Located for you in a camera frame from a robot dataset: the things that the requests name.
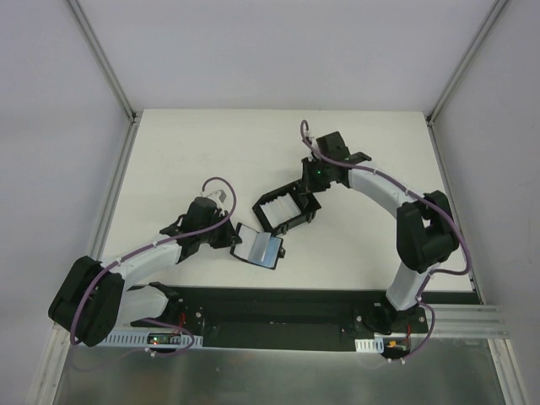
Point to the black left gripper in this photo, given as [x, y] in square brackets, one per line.
[228, 234]

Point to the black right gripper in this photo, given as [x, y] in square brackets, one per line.
[308, 179]

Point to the black plastic card tray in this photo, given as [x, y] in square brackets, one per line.
[306, 202]

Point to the black leather card holder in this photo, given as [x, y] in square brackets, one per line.
[260, 249]

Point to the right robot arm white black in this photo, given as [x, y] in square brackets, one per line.
[424, 236]

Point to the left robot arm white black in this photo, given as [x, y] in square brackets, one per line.
[96, 296]

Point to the white cards in tray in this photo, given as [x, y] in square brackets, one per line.
[280, 210]

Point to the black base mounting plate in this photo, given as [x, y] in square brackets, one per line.
[287, 319]

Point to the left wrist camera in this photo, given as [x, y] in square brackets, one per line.
[218, 196]

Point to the left white cable duct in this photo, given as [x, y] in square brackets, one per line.
[138, 339]

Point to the white cable duct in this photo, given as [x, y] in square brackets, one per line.
[138, 339]
[369, 345]

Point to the right white cable duct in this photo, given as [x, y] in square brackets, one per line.
[369, 345]

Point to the aluminium front frame rail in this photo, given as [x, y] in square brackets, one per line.
[469, 321]

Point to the left aluminium frame post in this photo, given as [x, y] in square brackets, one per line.
[98, 53]

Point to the aluminium frame post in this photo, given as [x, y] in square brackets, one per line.
[98, 53]
[474, 46]

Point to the right aluminium frame post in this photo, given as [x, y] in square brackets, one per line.
[474, 46]

